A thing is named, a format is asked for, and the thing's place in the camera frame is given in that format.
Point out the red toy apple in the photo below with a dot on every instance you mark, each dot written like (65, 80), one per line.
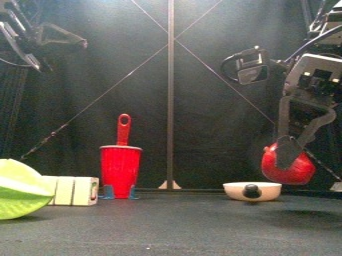
(300, 173)

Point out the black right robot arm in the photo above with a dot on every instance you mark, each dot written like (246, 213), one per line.
(332, 35)

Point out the white small bowl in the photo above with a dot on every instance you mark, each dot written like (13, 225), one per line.
(234, 191)

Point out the red ribbed plastic cup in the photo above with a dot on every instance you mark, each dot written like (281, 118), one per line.
(121, 170)

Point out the blue plastic stand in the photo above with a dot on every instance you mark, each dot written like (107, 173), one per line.
(109, 194)

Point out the white box with print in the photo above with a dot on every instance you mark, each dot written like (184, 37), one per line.
(67, 190)

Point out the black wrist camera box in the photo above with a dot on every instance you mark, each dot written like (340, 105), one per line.
(253, 71)

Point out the white frame foot bracket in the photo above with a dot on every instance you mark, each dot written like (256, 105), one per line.
(337, 187)
(170, 185)

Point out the thin diagonal frame brace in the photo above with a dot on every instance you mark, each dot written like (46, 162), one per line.
(222, 81)
(115, 85)

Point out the upright metal frame pole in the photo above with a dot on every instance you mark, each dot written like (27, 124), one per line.
(170, 100)

